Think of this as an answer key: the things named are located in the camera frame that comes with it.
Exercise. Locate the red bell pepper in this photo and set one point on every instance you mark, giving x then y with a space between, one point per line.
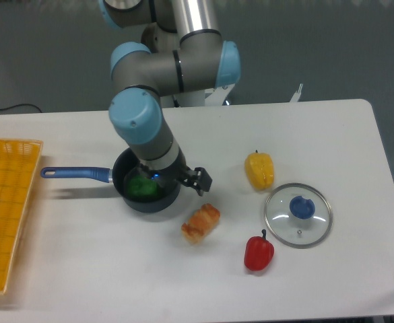
259 252

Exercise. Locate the toy bread loaf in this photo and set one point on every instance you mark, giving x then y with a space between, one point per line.
200 224

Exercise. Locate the dark pot blue handle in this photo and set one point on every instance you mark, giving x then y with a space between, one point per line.
124 168

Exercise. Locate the green bell pepper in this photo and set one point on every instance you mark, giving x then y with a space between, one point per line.
140 187

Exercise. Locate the yellow plastic basket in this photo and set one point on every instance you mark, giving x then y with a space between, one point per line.
19 159

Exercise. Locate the glass lid blue knob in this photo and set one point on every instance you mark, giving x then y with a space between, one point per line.
298 215

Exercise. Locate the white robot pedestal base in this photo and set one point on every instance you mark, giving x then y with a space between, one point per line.
218 96

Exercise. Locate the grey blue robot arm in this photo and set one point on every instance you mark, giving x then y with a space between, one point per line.
141 76

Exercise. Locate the yellow bell pepper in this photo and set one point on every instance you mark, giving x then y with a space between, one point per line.
259 169

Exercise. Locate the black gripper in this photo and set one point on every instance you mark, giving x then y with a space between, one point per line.
176 171

